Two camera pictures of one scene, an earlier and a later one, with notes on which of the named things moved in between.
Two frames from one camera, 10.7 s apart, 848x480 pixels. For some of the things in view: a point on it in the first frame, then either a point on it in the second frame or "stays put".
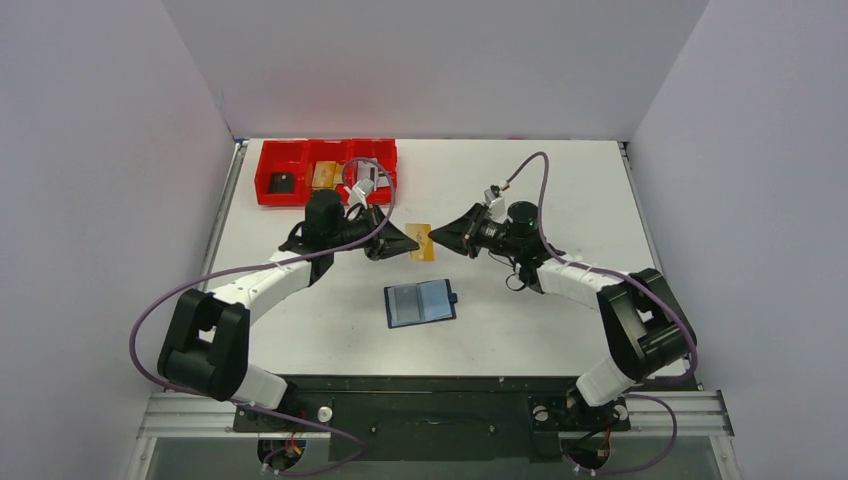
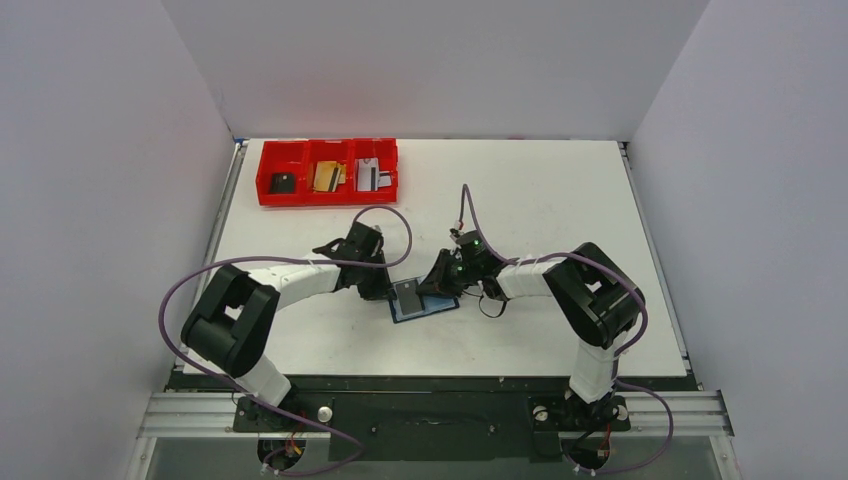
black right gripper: [472, 230] → [444, 279]
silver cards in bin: [368, 170] stays put
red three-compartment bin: [289, 171] stays put
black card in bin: [281, 182] stays put
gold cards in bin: [327, 175] stays put
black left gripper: [389, 242] → [383, 290]
